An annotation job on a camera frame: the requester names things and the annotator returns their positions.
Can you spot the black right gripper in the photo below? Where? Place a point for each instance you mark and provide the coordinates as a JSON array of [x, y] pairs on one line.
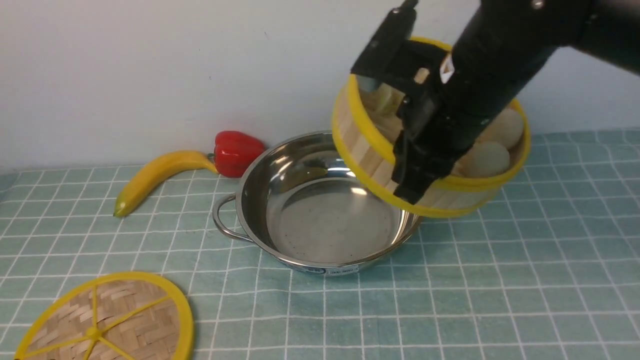
[[436, 131]]

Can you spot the bamboo steamer basket yellow rim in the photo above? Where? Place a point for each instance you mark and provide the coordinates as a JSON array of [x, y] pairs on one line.
[[364, 130]]

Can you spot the woven bamboo steamer lid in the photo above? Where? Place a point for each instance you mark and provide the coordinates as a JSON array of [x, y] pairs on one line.
[[121, 316]]

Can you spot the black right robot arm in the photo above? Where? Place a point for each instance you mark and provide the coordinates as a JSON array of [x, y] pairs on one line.
[[503, 46]]

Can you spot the white round bun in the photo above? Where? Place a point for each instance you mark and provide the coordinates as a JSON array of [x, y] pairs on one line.
[[485, 160], [506, 129]]

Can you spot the green checkered tablecloth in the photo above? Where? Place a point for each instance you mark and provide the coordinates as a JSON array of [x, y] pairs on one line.
[[548, 270]]

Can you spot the red bell pepper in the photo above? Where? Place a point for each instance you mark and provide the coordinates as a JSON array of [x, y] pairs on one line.
[[234, 152]]

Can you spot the yellow banana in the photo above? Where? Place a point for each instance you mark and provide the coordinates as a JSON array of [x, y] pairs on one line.
[[154, 173]]

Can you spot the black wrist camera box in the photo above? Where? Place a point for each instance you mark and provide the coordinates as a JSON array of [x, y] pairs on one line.
[[373, 64]]

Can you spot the stainless steel two-handled pot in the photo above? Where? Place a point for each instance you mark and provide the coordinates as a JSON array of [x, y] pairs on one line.
[[302, 204]]

